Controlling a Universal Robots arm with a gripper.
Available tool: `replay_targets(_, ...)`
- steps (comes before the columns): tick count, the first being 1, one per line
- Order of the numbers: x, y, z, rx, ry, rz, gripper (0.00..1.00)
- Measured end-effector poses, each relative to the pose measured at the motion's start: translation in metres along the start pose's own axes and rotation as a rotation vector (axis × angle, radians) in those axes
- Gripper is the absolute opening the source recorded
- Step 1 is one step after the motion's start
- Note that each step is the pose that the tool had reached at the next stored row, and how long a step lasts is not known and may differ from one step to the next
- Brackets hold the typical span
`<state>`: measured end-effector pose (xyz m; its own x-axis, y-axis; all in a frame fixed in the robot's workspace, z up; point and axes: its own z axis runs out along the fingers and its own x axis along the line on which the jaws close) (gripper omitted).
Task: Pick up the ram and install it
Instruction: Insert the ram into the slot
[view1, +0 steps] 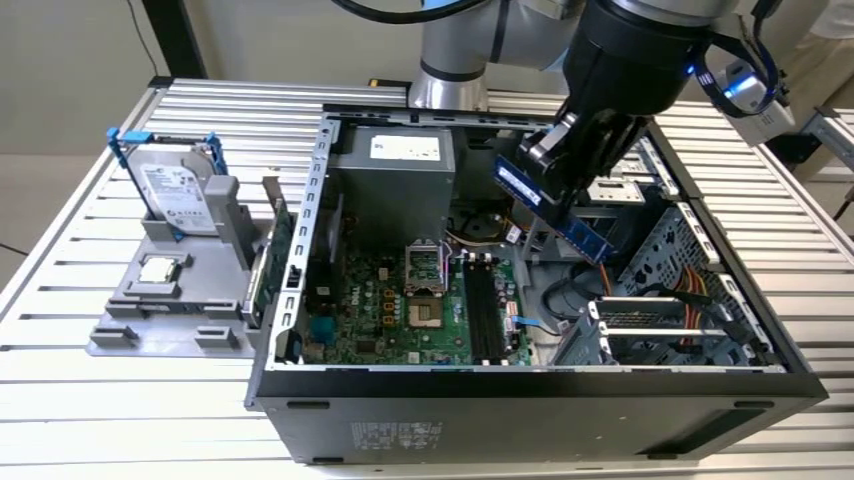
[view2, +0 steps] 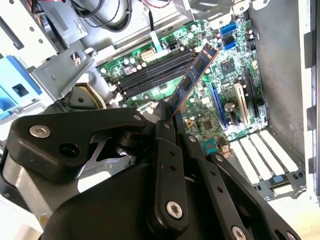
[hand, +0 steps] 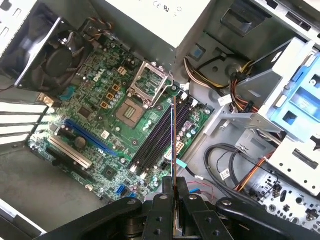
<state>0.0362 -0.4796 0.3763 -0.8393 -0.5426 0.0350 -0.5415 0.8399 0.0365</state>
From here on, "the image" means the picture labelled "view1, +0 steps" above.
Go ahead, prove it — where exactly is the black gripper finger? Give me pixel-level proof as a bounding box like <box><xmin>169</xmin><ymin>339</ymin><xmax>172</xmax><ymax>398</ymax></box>
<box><xmin>536</xmin><ymin>112</ymin><xmax>606</xmax><ymax>221</ymax></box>
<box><xmin>574</xmin><ymin>115</ymin><xmax>650</xmax><ymax>211</ymax></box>

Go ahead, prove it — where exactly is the blue RAM stick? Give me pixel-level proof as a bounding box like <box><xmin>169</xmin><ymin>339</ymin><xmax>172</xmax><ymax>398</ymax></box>
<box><xmin>492</xmin><ymin>153</ymin><xmax>619</xmax><ymax>265</ymax></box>

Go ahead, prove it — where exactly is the black RAM slot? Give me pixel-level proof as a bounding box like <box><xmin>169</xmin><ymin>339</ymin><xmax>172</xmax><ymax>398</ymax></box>
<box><xmin>464</xmin><ymin>253</ymin><xmax>484</xmax><ymax>364</ymax></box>
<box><xmin>472</xmin><ymin>253</ymin><xmax>492</xmax><ymax>364</ymax></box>
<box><xmin>488</xmin><ymin>253</ymin><xmax>508</xmax><ymax>364</ymax></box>
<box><xmin>480</xmin><ymin>253</ymin><xmax>500</xmax><ymax>364</ymax></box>

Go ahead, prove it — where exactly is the grey metal drive cage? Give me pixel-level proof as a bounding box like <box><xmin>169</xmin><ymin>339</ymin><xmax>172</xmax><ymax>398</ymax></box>
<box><xmin>510</xmin><ymin>125</ymin><xmax>676</xmax><ymax>262</ymax></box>

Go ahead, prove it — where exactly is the socket locking lever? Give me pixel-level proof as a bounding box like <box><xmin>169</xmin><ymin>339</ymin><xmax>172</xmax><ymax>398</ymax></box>
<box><xmin>437</xmin><ymin>238</ymin><xmax>463</xmax><ymax>291</ymax></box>

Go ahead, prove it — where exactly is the grey power supply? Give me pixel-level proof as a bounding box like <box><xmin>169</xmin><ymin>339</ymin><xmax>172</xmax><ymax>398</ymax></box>
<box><xmin>329</xmin><ymin>124</ymin><xmax>459</xmax><ymax>251</ymax></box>

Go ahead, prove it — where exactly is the black floor box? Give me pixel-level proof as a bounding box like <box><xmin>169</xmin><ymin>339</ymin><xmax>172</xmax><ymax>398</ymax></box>
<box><xmin>766</xmin><ymin>135</ymin><xmax>823</xmax><ymax>165</ymax></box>

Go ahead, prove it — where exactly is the metal socket cover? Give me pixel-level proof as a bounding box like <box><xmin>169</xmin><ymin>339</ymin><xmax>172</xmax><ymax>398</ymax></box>
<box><xmin>403</xmin><ymin>239</ymin><xmax>447</xmax><ymax>296</ymax></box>

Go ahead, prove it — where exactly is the CPU socket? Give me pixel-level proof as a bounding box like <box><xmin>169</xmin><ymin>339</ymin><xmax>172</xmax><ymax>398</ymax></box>
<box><xmin>404</xmin><ymin>295</ymin><xmax>447</xmax><ymax>330</ymax></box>

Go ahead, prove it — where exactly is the person in beige clothes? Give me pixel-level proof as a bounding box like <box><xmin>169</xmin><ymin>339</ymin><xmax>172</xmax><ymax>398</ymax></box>
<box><xmin>786</xmin><ymin>0</ymin><xmax>854</xmax><ymax>132</ymax></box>

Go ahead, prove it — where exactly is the green motherboard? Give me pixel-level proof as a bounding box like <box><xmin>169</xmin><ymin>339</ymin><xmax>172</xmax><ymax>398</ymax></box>
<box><xmin>300</xmin><ymin>249</ymin><xmax>535</xmax><ymax>367</ymax></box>

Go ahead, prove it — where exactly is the green graphics card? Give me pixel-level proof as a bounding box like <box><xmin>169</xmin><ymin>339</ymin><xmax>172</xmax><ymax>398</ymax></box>
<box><xmin>239</xmin><ymin>174</ymin><xmax>300</xmax><ymax>332</ymax></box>

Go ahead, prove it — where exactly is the black PC case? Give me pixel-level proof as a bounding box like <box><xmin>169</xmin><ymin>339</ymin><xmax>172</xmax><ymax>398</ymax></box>
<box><xmin>243</xmin><ymin>102</ymin><xmax>830</xmax><ymax>466</ymax></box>

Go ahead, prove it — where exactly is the grey parts rack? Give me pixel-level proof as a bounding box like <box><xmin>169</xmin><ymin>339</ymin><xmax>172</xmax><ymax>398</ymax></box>
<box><xmin>84</xmin><ymin>175</ymin><xmax>296</xmax><ymax>359</ymax></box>

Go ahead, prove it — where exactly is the hard disk in blue carrier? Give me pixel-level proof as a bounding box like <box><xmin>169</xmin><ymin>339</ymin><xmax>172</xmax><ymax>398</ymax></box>
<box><xmin>104</xmin><ymin>127</ymin><xmax>232</xmax><ymax>242</ymax></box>

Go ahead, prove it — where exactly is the silver CPU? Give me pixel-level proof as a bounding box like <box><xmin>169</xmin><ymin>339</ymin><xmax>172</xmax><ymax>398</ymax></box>
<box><xmin>136</xmin><ymin>257</ymin><xmax>183</xmax><ymax>285</ymax></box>

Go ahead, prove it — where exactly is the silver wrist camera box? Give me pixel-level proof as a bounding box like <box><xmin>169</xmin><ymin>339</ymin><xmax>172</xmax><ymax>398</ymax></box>
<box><xmin>723</xmin><ymin>64</ymin><xmax>796</xmax><ymax>147</ymax></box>
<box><xmin>518</xmin><ymin>113</ymin><xmax>579</xmax><ymax>174</ymax></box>

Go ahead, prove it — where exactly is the white yellow wire bundle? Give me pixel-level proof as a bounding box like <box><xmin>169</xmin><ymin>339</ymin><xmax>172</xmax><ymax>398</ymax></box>
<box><xmin>444</xmin><ymin>219</ymin><xmax>528</xmax><ymax>247</ymax></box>

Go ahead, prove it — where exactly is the thick black data cable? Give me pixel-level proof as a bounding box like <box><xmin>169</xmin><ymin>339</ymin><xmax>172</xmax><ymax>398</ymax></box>
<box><xmin>538</xmin><ymin>262</ymin><xmax>606</xmax><ymax>335</ymax></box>

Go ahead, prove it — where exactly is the blue flat cable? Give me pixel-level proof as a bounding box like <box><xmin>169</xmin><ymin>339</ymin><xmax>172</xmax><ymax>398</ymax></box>
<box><xmin>507</xmin><ymin>313</ymin><xmax>556</xmax><ymax>330</ymax></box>

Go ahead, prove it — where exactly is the orange yellow wire bundle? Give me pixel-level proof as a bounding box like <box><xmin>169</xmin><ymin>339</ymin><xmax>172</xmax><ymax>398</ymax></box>
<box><xmin>670</xmin><ymin>264</ymin><xmax>714</xmax><ymax>349</ymax></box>

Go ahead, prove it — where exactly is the grey disk bay bracket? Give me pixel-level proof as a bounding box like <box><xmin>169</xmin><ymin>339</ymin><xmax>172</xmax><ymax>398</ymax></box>
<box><xmin>551</xmin><ymin>294</ymin><xmax>735</xmax><ymax>367</ymax></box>

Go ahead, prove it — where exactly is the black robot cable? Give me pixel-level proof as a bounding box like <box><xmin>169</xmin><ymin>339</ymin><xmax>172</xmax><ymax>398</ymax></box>
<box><xmin>329</xmin><ymin>0</ymin><xmax>472</xmax><ymax>25</ymax></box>

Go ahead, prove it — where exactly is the black vertical post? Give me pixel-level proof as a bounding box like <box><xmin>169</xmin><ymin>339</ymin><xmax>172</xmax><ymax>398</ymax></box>
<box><xmin>141</xmin><ymin>0</ymin><xmax>207</xmax><ymax>80</ymax></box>

